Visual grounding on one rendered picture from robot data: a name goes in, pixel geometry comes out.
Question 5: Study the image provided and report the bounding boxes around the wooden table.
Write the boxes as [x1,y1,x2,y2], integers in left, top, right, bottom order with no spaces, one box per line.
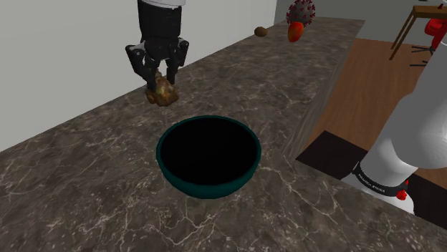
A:
[388,4,447,62]

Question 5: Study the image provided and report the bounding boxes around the dark teal bowl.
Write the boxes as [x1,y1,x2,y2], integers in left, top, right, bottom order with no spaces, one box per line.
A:
[155,115,263,200]

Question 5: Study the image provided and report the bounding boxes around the brown lumpy rock-like object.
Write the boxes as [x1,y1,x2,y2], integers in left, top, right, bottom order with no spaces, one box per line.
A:
[145,71,180,107]

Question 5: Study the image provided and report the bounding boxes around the grey spiky ball red tips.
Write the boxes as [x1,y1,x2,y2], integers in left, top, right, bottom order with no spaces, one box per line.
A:
[286,0,317,27]

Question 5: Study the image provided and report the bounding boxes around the red orange mango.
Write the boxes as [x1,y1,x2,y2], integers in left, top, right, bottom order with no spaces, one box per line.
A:
[287,21,305,44]

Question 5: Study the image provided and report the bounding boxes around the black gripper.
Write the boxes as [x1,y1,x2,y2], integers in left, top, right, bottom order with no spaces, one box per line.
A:
[125,0,191,92]

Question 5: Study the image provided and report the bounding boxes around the dark robot stand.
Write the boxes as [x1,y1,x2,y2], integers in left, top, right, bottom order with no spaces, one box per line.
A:
[295,130,447,230]

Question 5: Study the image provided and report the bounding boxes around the red office chair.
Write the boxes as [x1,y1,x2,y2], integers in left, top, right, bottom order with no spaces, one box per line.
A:
[409,17,447,67]

